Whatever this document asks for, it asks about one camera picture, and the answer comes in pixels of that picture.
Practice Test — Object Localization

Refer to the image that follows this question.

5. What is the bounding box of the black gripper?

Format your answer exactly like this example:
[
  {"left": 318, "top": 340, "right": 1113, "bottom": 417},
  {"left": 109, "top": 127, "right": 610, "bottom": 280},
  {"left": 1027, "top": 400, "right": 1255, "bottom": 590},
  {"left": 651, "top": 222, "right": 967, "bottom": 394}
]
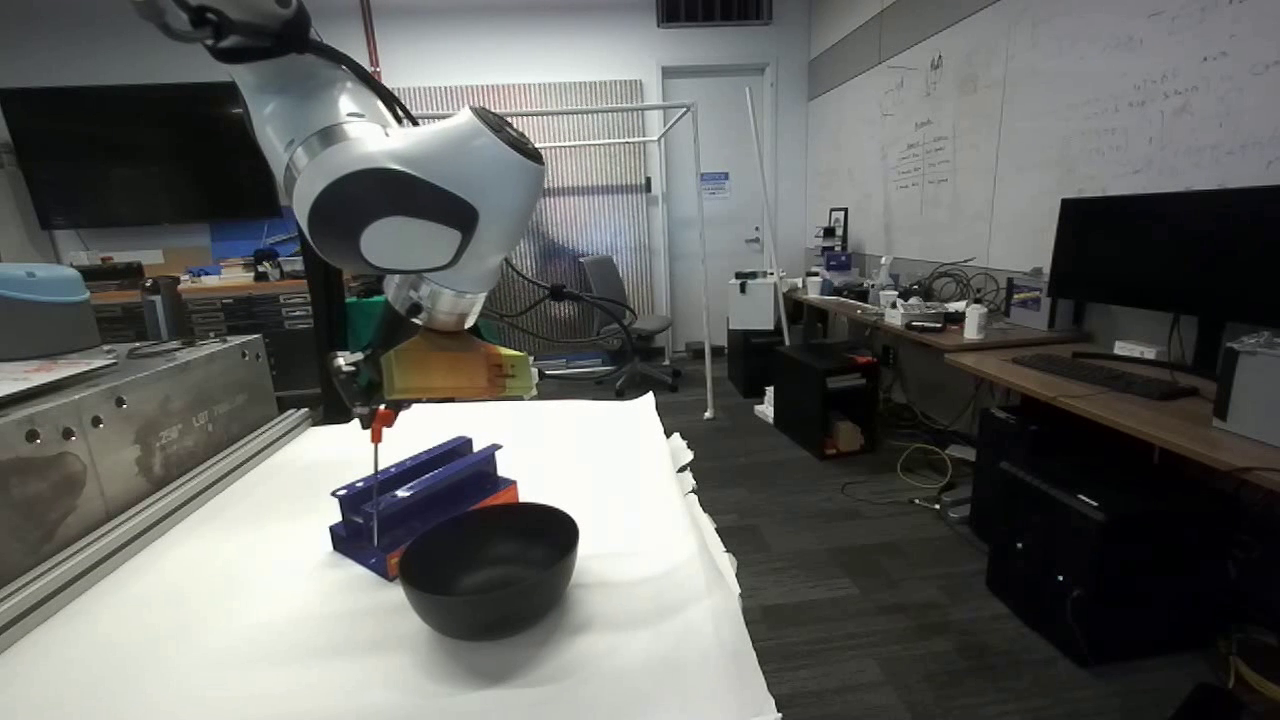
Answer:
[{"left": 327, "top": 346, "right": 391, "bottom": 425}]

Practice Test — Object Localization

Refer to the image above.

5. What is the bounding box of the orange handled screwdriver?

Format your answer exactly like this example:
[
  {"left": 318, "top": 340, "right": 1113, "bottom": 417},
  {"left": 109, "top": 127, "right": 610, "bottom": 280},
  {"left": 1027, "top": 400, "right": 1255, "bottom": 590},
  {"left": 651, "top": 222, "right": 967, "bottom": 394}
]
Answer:
[{"left": 366, "top": 400, "right": 405, "bottom": 542}]

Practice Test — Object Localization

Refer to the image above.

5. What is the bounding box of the black bowl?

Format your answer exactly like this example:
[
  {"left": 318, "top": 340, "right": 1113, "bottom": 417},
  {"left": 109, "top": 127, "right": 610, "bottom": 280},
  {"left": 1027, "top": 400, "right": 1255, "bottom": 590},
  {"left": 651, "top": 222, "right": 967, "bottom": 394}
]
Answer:
[{"left": 397, "top": 498, "right": 586, "bottom": 643}]

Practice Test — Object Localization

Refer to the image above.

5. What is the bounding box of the blue tool holder rack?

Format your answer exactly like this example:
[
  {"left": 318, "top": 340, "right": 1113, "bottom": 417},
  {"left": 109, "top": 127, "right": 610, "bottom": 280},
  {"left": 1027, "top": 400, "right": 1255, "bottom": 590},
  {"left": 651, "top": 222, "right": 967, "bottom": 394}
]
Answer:
[{"left": 323, "top": 435, "right": 523, "bottom": 584}]

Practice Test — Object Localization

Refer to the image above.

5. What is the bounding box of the wooden workbench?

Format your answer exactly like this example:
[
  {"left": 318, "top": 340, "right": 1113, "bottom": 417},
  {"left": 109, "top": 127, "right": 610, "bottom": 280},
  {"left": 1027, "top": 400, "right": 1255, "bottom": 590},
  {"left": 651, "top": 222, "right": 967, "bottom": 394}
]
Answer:
[{"left": 75, "top": 264, "right": 313, "bottom": 311}]

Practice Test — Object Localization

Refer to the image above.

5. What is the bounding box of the grey metal machine block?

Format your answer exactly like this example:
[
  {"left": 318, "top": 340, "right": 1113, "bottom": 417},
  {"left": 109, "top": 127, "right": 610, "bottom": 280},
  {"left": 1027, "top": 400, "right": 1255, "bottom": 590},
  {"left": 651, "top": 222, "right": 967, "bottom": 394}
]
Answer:
[{"left": 0, "top": 330, "right": 283, "bottom": 590}]

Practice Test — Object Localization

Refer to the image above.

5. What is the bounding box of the white table cover sheet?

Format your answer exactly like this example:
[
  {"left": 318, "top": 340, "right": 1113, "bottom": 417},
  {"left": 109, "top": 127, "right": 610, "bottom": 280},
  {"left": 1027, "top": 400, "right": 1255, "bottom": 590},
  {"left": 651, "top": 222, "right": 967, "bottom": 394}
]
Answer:
[{"left": 0, "top": 390, "right": 783, "bottom": 720}]

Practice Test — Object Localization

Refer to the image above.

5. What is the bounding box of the grey office chair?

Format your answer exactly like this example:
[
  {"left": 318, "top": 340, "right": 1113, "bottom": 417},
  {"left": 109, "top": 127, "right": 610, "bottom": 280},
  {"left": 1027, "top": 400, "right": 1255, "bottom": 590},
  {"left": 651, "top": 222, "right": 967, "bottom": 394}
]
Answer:
[{"left": 586, "top": 250, "right": 682, "bottom": 394}]

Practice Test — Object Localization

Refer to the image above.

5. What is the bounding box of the blue grey device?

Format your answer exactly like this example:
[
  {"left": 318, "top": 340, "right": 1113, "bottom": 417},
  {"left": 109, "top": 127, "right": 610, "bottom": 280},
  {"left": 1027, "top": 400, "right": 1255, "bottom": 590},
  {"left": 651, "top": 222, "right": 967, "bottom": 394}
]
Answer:
[{"left": 0, "top": 261, "right": 104, "bottom": 360}]

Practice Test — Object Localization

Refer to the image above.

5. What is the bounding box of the red vertical pipe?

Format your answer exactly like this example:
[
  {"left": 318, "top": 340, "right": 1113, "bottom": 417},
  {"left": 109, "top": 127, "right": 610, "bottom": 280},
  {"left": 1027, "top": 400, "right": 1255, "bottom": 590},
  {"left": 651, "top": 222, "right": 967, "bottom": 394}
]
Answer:
[{"left": 357, "top": 0, "right": 389, "bottom": 84}]

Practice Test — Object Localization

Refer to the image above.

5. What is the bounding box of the small black floor box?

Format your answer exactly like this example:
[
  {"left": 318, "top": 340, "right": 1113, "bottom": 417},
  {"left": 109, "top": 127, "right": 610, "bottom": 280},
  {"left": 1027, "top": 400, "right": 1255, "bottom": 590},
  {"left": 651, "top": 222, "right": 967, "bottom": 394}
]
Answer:
[{"left": 723, "top": 328, "right": 783, "bottom": 400}]

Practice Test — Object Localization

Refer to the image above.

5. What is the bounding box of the white door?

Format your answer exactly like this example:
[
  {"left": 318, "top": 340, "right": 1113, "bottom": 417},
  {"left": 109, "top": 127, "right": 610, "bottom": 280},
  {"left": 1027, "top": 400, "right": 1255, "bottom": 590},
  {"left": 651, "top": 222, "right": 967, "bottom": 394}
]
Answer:
[{"left": 662, "top": 59, "right": 776, "bottom": 353}]

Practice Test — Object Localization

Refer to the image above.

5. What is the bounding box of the ceiling air vent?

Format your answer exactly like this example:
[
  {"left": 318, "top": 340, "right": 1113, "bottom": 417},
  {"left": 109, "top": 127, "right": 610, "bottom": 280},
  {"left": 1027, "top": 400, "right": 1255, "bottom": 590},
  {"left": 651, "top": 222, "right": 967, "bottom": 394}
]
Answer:
[{"left": 651, "top": 0, "right": 776, "bottom": 29}]

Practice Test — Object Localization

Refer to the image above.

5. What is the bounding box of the cluttered wooden bench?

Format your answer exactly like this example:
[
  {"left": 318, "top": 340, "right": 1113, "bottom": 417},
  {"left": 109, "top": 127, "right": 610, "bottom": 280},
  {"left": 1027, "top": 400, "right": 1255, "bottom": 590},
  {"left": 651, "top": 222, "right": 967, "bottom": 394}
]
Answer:
[{"left": 783, "top": 288, "right": 1092, "bottom": 354}]

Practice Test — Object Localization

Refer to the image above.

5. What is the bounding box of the black keyboard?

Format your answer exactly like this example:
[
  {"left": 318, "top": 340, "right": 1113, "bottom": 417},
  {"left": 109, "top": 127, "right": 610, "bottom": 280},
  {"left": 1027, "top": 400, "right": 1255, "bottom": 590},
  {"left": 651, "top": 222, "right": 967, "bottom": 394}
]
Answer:
[{"left": 1011, "top": 346, "right": 1203, "bottom": 403}]

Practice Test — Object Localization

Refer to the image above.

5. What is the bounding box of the wooden desk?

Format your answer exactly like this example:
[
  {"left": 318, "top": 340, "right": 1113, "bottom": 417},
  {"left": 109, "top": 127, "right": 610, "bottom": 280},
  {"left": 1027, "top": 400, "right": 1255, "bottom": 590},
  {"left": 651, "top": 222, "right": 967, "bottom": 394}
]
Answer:
[{"left": 939, "top": 340, "right": 1280, "bottom": 503}]

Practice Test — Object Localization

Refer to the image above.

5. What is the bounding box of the black computer monitor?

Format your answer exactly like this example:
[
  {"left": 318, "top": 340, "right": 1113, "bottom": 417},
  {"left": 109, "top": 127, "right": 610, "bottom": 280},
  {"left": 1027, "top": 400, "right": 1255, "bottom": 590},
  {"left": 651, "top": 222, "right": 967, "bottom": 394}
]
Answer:
[{"left": 1043, "top": 179, "right": 1280, "bottom": 371}]

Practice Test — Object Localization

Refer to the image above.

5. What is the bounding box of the white box device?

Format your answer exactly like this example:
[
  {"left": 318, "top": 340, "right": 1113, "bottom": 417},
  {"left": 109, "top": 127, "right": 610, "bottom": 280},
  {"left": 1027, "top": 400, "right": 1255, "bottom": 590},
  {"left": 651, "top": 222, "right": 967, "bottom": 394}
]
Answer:
[{"left": 1208, "top": 330, "right": 1280, "bottom": 451}]

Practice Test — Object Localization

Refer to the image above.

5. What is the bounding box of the black vertical post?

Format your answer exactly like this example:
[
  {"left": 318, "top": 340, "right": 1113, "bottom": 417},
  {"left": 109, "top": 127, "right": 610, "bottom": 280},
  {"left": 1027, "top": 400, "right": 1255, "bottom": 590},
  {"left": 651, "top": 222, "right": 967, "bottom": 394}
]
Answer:
[{"left": 300, "top": 243, "right": 357, "bottom": 425}]

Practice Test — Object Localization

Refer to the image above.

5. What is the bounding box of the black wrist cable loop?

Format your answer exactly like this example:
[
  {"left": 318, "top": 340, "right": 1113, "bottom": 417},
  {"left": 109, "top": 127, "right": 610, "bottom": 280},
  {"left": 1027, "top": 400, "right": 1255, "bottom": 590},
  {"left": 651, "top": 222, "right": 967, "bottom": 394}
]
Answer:
[{"left": 514, "top": 274, "right": 643, "bottom": 394}]

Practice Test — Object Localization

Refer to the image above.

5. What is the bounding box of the aluminium rail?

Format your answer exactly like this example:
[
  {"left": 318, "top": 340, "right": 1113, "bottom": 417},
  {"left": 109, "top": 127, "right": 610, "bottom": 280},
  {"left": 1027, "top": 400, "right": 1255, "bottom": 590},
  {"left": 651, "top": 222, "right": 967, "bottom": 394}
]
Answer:
[{"left": 0, "top": 403, "right": 313, "bottom": 657}]

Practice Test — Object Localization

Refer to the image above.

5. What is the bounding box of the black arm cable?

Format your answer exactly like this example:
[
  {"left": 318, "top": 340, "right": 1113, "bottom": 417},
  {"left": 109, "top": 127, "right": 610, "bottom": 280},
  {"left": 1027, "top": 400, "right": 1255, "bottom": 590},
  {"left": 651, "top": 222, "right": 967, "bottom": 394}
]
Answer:
[{"left": 172, "top": 0, "right": 424, "bottom": 130}]

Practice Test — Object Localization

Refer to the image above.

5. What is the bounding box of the black wall screen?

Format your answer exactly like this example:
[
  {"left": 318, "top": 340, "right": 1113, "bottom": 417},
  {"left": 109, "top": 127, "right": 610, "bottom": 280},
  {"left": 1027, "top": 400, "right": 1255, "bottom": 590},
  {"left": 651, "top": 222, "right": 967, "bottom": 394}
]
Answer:
[{"left": 0, "top": 78, "right": 294, "bottom": 232}]

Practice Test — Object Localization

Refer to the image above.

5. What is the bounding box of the white pipe frame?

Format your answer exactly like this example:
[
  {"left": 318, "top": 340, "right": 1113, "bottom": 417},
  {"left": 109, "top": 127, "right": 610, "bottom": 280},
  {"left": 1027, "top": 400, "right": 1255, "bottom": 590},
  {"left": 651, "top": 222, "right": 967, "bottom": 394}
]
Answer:
[{"left": 506, "top": 98, "right": 719, "bottom": 420}]

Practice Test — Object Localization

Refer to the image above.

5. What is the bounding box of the floor cable bundle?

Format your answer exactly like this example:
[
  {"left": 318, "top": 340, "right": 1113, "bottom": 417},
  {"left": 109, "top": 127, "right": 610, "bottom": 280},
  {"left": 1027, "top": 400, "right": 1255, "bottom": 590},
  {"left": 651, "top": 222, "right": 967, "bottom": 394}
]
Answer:
[{"left": 891, "top": 435, "right": 977, "bottom": 524}]

